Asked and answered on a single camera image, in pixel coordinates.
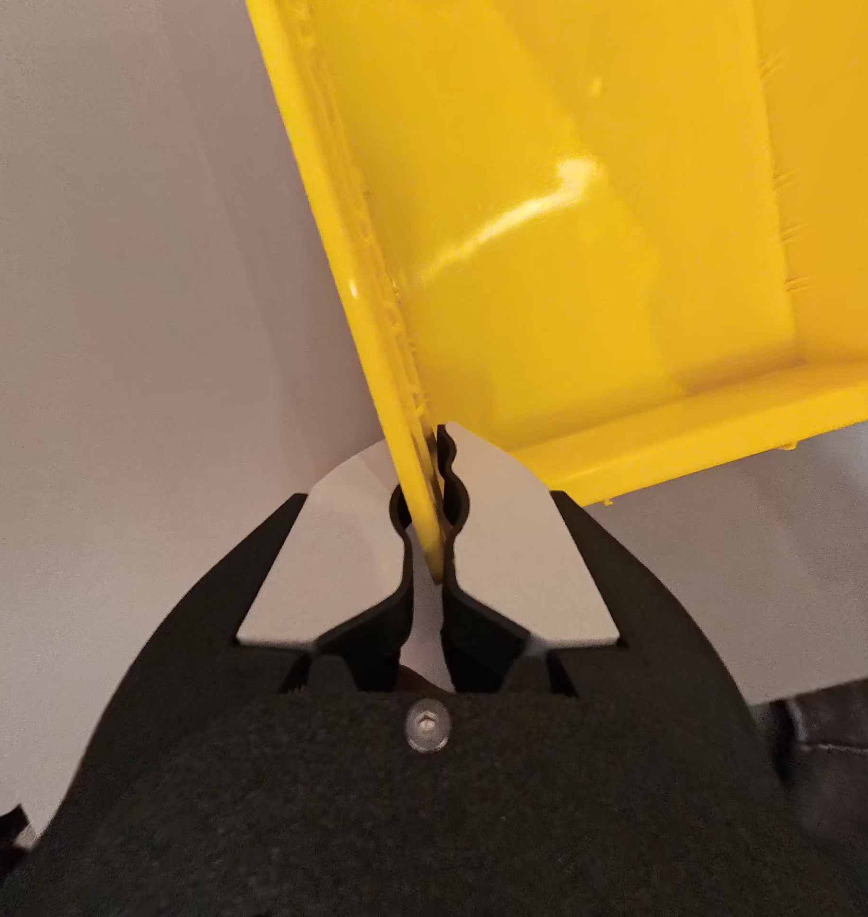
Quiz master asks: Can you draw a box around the yellow plastic bin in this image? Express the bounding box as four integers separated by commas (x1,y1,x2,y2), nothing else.
244,0,868,583

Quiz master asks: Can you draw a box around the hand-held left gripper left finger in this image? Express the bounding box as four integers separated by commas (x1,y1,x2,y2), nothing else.
236,439,416,654

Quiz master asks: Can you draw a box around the person's leg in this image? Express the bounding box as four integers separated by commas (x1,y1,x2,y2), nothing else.
752,672,868,917

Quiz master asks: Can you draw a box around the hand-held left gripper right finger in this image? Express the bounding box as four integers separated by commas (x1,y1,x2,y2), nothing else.
437,423,621,656

